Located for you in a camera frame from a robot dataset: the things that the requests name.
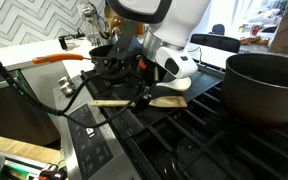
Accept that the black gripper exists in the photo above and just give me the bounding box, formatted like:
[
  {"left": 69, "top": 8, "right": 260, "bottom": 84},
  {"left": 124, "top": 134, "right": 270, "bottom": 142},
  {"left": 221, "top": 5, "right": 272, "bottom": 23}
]
[{"left": 103, "top": 35, "right": 153, "bottom": 97}]

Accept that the wooden spatula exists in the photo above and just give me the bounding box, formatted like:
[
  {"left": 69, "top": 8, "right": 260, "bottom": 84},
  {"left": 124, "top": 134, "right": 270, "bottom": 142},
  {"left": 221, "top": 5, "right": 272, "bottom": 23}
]
[{"left": 90, "top": 96, "right": 187, "bottom": 108}]

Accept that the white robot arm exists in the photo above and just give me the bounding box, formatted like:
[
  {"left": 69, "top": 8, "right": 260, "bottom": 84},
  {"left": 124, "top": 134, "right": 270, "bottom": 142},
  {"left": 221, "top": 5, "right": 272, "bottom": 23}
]
[{"left": 107, "top": 0, "right": 211, "bottom": 79}]

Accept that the round wooden spoon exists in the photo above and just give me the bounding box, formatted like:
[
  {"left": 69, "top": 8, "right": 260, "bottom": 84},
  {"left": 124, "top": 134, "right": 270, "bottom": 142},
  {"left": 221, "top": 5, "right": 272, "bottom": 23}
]
[{"left": 104, "top": 5, "right": 124, "bottom": 33}]

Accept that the white spoon rest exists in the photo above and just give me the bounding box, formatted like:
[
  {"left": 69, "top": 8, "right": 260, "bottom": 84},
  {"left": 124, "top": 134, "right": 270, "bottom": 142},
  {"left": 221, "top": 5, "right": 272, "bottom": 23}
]
[{"left": 158, "top": 77, "right": 191, "bottom": 92}]

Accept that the black gas stove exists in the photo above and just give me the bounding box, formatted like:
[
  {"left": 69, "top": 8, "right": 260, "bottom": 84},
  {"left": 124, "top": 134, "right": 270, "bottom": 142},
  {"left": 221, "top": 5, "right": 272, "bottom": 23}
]
[{"left": 60, "top": 69, "right": 288, "bottom": 180}]

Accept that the black chair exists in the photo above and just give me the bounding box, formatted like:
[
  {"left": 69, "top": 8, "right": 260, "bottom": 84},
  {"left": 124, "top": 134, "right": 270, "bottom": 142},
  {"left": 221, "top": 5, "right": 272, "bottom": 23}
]
[{"left": 190, "top": 34, "right": 241, "bottom": 53}]

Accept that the large black pot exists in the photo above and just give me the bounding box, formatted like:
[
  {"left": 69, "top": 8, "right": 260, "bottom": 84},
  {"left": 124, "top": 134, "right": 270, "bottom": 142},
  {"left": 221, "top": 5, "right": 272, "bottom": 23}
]
[{"left": 221, "top": 53, "right": 288, "bottom": 127}]

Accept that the wooden butcher block cart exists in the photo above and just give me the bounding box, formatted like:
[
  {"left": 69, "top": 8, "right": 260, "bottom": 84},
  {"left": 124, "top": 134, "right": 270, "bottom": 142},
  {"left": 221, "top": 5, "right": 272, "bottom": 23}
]
[{"left": 0, "top": 136, "right": 61, "bottom": 164}]

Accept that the orange-handled black frying pan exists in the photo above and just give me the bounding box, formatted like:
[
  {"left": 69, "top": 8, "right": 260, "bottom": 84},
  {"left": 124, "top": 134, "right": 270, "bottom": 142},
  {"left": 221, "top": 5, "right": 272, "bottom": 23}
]
[{"left": 31, "top": 44, "right": 128, "bottom": 81}]

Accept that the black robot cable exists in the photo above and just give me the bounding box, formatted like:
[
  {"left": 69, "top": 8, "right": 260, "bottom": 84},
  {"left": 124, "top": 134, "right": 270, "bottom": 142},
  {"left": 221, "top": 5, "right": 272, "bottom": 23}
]
[{"left": 0, "top": 39, "right": 158, "bottom": 129}]

